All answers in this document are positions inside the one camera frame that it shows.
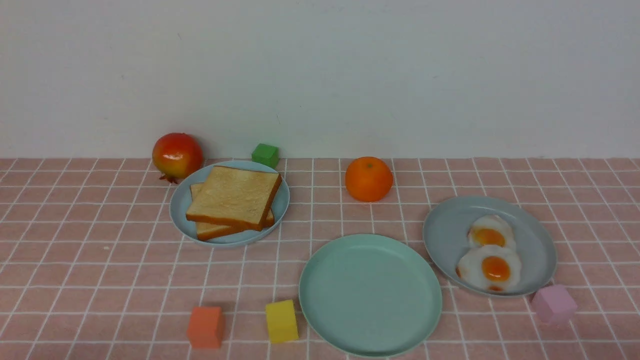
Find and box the red yellow pomegranate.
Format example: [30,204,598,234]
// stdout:
[151,132,205,183]

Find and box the fried egg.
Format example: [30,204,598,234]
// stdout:
[455,244,522,293]
[467,214,517,251]

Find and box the orange cube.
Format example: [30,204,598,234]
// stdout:
[186,306,226,349]

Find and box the yellow cube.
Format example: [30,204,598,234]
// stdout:
[265,300,300,344]

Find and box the orange fruit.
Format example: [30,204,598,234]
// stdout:
[345,156,394,203]

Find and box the green cube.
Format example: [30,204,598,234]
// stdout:
[251,143,281,169]

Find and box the pink cube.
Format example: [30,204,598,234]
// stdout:
[531,284,578,324]

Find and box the grey plate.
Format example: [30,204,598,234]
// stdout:
[422,196,558,297]

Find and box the mint green plate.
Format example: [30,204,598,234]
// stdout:
[298,234,442,358]

